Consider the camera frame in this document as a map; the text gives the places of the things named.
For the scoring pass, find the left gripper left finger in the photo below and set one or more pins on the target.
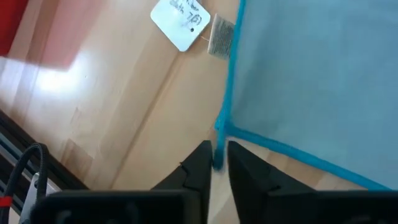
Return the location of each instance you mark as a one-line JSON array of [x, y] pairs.
[[196, 174]]

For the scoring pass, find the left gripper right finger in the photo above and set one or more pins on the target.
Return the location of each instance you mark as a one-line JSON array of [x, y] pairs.
[[252, 177]]

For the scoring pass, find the light blue microfiber towel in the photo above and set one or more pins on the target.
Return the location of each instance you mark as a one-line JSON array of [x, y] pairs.
[[311, 81]]

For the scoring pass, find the handwritten white paper tag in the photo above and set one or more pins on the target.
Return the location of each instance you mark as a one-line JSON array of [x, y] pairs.
[[180, 21]]

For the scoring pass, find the pink plastic bin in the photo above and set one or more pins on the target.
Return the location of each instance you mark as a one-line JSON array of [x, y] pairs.
[[11, 21]]

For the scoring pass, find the black aluminium table frame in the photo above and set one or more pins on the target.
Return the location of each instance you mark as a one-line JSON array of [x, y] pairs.
[[18, 155]]

